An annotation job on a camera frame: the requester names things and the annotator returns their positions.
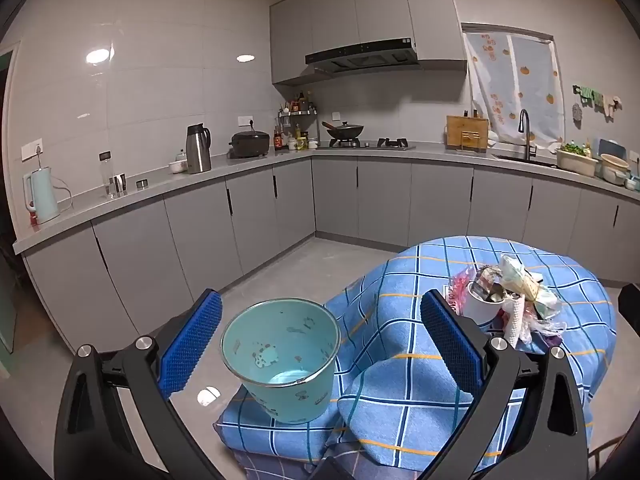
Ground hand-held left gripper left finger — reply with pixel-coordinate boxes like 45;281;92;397
55;289;226;480

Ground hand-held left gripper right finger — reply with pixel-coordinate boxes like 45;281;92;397
415;289;586;480

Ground teal plastic wastebasket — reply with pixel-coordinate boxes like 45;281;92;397
220;299;342;425

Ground clear plastic wrapper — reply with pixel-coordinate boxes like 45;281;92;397
529;316;567;347

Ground white cup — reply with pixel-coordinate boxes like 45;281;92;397
462;280;507;332

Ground pink plastic bag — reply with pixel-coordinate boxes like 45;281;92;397
448;267;478;313

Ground blue plaid tablecloth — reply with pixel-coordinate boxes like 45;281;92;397
212;235;618;480

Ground white foam net sleeve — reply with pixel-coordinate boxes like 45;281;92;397
501;294;532;347

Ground crumpled printed wrapper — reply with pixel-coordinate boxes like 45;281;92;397
472;264;504;304

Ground pale crumpled packet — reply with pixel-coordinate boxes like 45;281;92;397
499;254;562;320

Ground purple wrapper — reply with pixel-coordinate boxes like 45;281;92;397
535;332;566;354

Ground grey kitchen counter cabinets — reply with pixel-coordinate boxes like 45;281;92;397
12;141;640;353

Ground clear water bottle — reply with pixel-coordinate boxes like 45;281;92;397
98;151;114;199

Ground steel thermos jug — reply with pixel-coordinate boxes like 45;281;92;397
185;123;212;175

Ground black rice cooker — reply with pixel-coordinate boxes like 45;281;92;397
228;130;271;159

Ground light blue electric kettle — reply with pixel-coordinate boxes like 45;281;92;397
22;166;73;226

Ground gas stove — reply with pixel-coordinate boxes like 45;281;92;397
315;137;416;152

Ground cream basin with vegetables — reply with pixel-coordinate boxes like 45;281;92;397
555;142;599;177

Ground black kitchen faucet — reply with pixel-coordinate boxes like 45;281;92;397
517;108;539;161

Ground black wok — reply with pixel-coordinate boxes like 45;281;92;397
321;120;365;142

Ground cream pot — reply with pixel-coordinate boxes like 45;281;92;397
599;153;632;185

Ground spice rack with bottles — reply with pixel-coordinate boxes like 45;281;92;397
273;90;321;151

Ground orange print curtain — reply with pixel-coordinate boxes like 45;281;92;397
462;29;566;147

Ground hanging green towels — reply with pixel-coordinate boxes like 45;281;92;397
572;84;624;119

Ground black range hood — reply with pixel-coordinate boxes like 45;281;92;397
304;37;420;72

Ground grey upper cabinets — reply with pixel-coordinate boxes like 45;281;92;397
269;0;469;86

